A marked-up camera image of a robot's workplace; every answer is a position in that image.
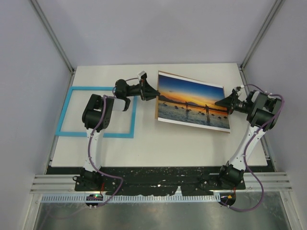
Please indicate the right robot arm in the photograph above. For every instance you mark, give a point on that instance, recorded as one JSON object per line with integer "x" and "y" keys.
{"x": 262, "y": 112}

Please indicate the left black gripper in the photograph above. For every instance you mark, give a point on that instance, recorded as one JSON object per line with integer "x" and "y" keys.
{"x": 147, "y": 93}

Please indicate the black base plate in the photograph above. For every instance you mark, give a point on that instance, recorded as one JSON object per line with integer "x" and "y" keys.
{"x": 147, "y": 181}

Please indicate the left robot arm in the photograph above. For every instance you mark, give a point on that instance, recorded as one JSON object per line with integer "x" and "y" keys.
{"x": 96, "y": 118}

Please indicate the blue picture frame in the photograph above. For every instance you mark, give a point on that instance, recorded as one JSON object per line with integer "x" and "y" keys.
{"x": 60, "y": 133}

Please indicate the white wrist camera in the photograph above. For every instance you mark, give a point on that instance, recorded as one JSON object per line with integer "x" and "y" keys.
{"x": 239, "y": 89}
{"x": 142, "y": 75}

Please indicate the left aluminium post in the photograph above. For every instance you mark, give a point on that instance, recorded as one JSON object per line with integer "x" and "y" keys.
{"x": 49, "y": 30}

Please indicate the aluminium post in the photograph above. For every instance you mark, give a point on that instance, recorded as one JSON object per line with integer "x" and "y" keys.
{"x": 49, "y": 30}
{"x": 268, "y": 20}

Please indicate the right aluminium post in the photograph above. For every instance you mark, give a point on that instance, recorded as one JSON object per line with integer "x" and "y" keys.
{"x": 268, "y": 20}

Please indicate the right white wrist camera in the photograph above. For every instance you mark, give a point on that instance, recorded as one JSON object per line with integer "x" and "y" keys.
{"x": 239, "y": 89}

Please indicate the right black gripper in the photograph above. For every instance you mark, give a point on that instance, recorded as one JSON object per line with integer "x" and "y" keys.
{"x": 227, "y": 102}

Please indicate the sunset photo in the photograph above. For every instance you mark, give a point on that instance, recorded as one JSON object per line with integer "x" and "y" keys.
{"x": 192, "y": 103}

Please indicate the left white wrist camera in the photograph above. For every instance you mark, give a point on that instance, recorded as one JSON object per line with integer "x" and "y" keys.
{"x": 142, "y": 75}

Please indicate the aluminium rail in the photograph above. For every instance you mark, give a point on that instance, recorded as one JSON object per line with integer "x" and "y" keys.
{"x": 271, "y": 182}

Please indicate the perforated cable duct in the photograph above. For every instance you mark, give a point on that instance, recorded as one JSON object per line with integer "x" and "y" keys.
{"x": 93, "y": 198}

